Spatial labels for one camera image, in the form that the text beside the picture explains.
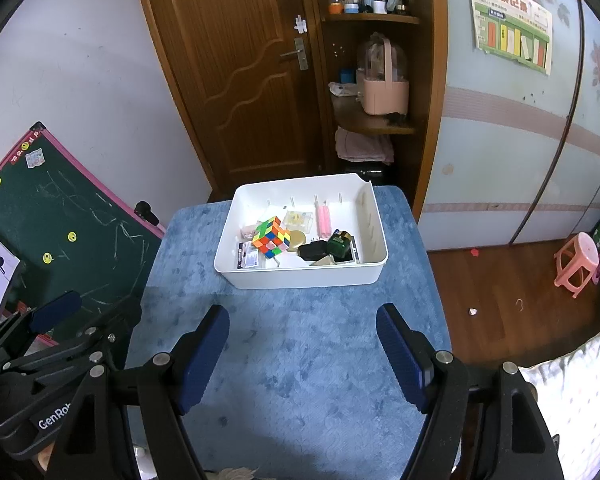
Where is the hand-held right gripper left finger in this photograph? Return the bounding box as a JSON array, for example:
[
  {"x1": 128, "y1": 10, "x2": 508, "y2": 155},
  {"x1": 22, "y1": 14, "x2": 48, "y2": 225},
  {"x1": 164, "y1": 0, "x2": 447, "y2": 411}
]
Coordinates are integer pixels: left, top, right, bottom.
[{"x1": 45, "y1": 304, "x2": 231, "y2": 480}]

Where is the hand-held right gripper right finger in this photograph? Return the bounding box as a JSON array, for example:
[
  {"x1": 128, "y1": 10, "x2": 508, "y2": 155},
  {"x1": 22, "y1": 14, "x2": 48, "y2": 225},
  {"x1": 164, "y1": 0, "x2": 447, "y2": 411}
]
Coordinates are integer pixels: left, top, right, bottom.
[{"x1": 376, "y1": 304, "x2": 566, "y2": 480}]

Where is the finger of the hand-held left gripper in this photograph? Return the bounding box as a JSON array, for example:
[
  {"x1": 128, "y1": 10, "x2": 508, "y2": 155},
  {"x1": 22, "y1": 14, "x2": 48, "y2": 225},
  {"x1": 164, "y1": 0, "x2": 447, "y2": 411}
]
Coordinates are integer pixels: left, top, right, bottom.
[
  {"x1": 0, "y1": 290, "x2": 83, "y2": 366},
  {"x1": 2, "y1": 297, "x2": 142, "y2": 373}
]

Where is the clear labelled plastic box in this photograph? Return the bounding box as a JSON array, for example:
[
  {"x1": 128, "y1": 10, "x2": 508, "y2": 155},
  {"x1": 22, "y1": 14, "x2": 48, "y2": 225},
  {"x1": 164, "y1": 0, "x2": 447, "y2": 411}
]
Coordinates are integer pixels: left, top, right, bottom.
[{"x1": 236, "y1": 240, "x2": 267, "y2": 270}]

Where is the white plastic storage bin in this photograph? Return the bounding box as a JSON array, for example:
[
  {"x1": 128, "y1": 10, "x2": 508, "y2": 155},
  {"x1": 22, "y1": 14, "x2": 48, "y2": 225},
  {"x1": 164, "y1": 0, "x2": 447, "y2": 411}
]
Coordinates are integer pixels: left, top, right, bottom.
[{"x1": 214, "y1": 172, "x2": 389, "y2": 290}]

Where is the green gold pencil sharpener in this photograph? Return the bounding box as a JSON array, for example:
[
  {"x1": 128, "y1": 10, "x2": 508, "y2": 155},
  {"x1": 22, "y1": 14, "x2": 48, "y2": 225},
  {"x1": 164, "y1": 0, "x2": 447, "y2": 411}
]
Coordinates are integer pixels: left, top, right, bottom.
[{"x1": 328, "y1": 229, "x2": 353, "y2": 261}]

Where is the colourful puzzle cube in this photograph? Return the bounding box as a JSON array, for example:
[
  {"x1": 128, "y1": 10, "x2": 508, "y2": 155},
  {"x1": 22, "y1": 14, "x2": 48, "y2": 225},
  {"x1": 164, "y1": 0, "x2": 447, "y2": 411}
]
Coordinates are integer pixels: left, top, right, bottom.
[{"x1": 252, "y1": 216, "x2": 292, "y2": 261}]

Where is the black small case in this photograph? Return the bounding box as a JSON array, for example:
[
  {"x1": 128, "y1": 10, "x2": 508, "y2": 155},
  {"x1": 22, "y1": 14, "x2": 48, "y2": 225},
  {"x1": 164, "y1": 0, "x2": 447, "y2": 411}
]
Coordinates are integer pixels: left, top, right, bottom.
[{"x1": 297, "y1": 240, "x2": 331, "y2": 262}]

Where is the clear sticker packet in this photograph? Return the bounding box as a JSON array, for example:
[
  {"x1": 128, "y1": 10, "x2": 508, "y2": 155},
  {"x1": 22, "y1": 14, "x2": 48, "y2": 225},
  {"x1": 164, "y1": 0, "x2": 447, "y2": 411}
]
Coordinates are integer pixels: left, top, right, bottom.
[{"x1": 283, "y1": 210, "x2": 314, "y2": 233}]

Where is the blue fuzzy mat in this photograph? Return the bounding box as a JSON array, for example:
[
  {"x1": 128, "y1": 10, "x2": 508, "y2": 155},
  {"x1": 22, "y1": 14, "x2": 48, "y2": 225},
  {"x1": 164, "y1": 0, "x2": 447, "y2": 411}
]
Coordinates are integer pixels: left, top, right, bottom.
[{"x1": 125, "y1": 185, "x2": 453, "y2": 480}]

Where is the cream shaggy rug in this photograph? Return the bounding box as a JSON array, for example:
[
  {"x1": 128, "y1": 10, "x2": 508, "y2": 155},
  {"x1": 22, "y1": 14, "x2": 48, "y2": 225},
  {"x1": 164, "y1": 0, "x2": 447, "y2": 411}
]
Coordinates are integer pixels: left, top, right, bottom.
[{"x1": 215, "y1": 466, "x2": 261, "y2": 480}]

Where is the black easel knob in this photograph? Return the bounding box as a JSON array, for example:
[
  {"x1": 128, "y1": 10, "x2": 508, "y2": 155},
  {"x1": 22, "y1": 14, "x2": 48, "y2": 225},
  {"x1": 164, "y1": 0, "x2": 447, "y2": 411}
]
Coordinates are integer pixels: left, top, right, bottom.
[{"x1": 134, "y1": 201, "x2": 160, "y2": 227}]

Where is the pink plastic stool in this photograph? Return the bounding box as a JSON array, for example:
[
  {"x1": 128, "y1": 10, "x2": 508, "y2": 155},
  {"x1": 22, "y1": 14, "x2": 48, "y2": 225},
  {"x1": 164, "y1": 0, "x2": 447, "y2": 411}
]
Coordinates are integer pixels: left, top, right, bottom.
[{"x1": 554, "y1": 232, "x2": 600, "y2": 300}]

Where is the folded pink cloth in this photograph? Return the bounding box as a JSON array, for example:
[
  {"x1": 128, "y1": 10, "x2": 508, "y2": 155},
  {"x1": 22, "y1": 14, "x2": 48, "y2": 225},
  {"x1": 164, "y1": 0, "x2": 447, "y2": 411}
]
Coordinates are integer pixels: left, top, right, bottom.
[{"x1": 335, "y1": 127, "x2": 395, "y2": 163}]

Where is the pale sliding wardrobe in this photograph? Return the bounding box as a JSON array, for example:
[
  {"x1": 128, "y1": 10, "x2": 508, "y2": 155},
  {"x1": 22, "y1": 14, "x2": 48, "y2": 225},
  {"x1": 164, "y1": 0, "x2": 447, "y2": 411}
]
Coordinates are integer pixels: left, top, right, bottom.
[{"x1": 420, "y1": 0, "x2": 600, "y2": 253}]

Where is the wooden corner shelf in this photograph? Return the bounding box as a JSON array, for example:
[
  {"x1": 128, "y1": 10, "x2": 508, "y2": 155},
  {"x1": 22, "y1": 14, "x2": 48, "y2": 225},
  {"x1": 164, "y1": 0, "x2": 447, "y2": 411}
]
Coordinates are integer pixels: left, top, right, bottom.
[{"x1": 307, "y1": 0, "x2": 448, "y2": 221}]

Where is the brown wooden door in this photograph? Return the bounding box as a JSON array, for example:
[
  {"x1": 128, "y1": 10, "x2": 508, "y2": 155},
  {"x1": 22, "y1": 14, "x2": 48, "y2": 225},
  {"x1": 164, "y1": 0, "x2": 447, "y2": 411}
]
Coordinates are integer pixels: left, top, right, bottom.
[{"x1": 132, "y1": 0, "x2": 331, "y2": 201}]

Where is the green chalkboard pink frame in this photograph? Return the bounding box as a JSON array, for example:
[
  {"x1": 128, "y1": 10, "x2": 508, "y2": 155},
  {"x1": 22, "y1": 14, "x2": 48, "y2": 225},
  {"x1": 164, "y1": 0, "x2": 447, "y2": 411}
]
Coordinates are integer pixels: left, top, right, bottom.
[{"x1": 0, "y1": 121, "x2": 167, "y2": 346}]

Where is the pink handled basket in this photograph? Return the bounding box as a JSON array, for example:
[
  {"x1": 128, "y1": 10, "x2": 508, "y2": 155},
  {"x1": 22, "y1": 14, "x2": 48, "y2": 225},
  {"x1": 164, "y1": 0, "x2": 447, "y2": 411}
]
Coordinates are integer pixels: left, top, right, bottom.
[{"x1": 356, "y1": 32, "x2": 412, "y2": 116}]

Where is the metal door handle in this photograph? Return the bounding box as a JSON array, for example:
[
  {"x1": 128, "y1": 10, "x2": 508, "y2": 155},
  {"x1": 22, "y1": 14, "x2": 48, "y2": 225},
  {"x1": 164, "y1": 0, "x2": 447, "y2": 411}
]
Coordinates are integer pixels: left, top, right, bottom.
[{"x1": 280, "y1": 36, "x2": 309, "y2": 71}]

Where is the wall poster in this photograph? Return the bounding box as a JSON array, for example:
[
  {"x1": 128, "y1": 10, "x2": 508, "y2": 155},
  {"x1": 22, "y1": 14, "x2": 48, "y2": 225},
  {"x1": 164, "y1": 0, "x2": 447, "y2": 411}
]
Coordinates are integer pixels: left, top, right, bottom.
[{"x1": 466, "y1": 0, "x2": 553, "y2": 76}]

